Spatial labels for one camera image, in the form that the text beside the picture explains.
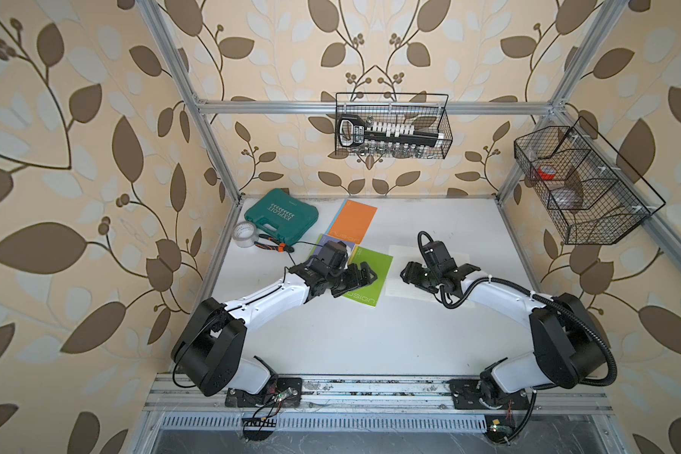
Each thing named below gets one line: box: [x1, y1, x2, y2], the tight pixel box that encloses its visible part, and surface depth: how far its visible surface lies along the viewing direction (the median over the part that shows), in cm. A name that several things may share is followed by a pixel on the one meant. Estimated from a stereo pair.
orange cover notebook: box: [325, 198, 378, 245], surface depth 115 cm
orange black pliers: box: [253, 233, 296, 253], surface depth 106 cm
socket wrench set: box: [338, 115, 445, 157], surface depth 86 cm
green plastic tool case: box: [244, 188, 319, 246], surface depth 111 cm
